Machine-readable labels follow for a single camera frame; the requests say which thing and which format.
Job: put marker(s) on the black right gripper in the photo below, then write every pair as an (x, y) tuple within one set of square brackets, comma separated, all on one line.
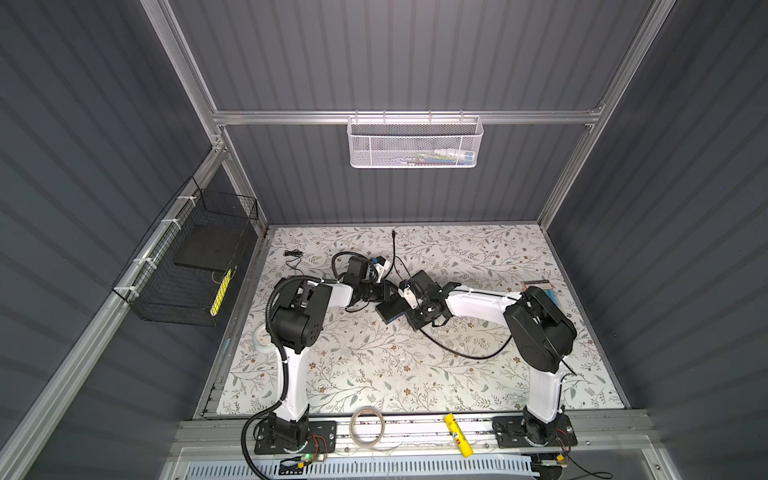
[(414, 323)]

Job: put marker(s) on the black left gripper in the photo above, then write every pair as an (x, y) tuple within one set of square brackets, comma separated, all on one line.
[(385, 288)]

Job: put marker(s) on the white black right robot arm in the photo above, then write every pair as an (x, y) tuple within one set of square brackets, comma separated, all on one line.
[(540, 331)]

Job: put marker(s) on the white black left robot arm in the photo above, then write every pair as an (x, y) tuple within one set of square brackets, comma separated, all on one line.
[(294, 316)]

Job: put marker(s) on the coloured marker pack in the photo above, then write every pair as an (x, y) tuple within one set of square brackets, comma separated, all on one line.
[(544, 285)]

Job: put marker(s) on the yellow glue stick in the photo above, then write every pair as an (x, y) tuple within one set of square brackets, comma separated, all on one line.
[(458, 436)]

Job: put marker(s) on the yellow marker in black basket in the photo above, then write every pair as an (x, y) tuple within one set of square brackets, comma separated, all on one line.
[(221, 293)]

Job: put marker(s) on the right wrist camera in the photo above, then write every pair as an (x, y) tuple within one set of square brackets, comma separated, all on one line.
[(418, 289)]

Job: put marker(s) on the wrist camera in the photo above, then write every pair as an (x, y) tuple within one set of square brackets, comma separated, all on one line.
[(418, 289), (367, 270)]

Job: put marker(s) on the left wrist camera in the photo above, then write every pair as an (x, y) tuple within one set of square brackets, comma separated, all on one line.
[(367, 270)]

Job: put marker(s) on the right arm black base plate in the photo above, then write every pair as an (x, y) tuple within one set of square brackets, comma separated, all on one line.
[(525, 430)]

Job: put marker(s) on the white wire mesh basket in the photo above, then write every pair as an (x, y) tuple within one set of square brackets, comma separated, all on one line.
[(426, 142)]

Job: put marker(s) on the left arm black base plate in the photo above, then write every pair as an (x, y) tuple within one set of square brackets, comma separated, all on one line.
[(276, 436)]

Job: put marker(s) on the black wire mesh basket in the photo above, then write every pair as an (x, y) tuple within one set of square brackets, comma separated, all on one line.
[(176, 279)]

